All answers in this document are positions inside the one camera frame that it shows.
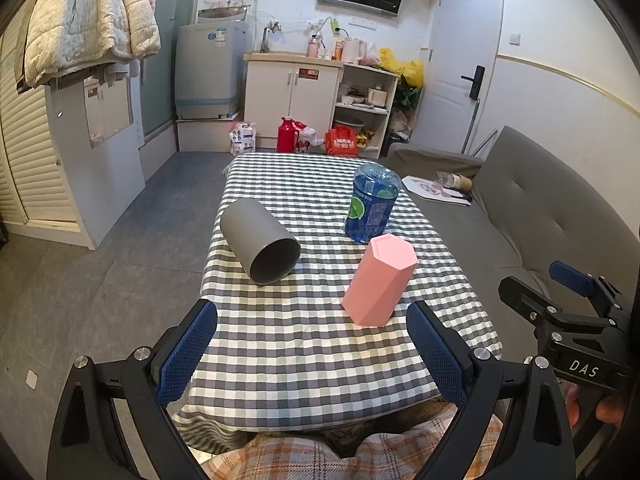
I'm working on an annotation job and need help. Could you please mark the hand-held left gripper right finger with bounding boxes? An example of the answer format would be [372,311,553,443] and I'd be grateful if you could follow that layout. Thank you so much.
[406,301,577,480]

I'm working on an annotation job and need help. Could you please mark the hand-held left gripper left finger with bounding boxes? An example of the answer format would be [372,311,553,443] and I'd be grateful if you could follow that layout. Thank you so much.
[47,298,219,480]

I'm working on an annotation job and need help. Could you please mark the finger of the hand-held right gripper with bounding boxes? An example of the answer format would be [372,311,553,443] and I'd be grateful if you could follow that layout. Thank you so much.
[498,276,624,341]
[549,261,626,319]

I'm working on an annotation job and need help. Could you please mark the grey round cup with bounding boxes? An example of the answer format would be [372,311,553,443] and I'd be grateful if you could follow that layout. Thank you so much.
[220,198,301,286]

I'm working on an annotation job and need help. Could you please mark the pink hexagonal cup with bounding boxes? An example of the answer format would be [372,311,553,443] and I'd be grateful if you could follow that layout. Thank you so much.
[342,233,418,327]

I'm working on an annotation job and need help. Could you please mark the person's right hand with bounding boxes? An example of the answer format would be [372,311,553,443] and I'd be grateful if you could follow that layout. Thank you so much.
[565,382,626,429]

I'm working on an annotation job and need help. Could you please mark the grey sofa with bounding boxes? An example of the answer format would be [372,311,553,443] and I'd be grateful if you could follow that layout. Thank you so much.
[387,126,640,361]

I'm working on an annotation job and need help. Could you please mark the table with checkered tablecloth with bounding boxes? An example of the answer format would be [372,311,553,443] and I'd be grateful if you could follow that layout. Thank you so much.
[172,152,503,453]

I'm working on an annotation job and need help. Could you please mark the printed paper sheet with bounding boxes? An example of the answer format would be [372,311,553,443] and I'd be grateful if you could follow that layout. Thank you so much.
[401,175,473,207]

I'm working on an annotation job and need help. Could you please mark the person's plaid pants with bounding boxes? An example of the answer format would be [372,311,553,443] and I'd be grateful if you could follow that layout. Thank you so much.
[200,402,503,480]

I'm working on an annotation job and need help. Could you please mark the blue water bottle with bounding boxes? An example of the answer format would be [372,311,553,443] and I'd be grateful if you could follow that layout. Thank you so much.
[343,163,402,245]

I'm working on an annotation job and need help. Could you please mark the white washing machine base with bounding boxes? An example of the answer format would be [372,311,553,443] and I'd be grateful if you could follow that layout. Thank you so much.
[176,115,242,152]

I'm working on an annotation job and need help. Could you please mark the red gift bag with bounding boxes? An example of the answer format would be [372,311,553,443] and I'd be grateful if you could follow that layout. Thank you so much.
[325,126,360,157]

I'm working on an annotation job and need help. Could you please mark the green leafy vegetables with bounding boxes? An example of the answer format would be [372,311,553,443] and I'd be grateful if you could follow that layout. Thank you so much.
[394,77,424,112]

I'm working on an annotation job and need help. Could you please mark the red thermos jug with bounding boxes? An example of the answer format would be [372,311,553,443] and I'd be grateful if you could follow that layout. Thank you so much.
[277,116,301,153]

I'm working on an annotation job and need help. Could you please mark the white cartoon plastic bag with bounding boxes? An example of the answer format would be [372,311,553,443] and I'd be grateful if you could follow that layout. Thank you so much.
[295,127,324,154]

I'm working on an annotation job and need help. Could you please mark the white open shelf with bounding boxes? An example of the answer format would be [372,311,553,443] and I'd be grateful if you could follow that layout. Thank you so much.
[331,62,401,157]

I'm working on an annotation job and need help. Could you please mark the white louvered wardrobe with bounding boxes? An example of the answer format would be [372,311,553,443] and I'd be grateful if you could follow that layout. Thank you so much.
[0,0,82,234]

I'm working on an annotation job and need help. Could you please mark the yellow plastic bag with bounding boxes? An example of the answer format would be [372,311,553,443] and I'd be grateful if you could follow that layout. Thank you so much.
[378,47,425,87]

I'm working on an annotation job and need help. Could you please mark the white door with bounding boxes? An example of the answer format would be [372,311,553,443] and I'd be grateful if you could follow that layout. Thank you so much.
[419,0,505,154]

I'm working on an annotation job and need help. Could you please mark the white sink cabinet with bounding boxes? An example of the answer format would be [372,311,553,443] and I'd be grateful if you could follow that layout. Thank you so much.
[243,52,344,153]

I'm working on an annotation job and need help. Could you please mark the grey washing machine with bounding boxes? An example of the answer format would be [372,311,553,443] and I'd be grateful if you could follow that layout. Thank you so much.
[174,21,249,121]

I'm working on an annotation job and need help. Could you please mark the white electric kettle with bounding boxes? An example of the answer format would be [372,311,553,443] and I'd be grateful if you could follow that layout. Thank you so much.
[342,37,366,65]

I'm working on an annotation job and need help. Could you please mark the metal faucet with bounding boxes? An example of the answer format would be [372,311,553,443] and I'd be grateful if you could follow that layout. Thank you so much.
[261,20,282,54]

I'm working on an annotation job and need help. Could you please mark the cream quilt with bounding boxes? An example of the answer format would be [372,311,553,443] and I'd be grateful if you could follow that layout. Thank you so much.
[25,0,162,88]

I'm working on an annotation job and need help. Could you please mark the mop handle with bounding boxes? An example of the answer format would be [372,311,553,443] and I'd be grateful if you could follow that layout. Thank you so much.
[462,99,499,156]

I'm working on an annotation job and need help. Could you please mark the black door lock handle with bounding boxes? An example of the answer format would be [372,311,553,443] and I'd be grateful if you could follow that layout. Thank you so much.
[461,65,486,99]

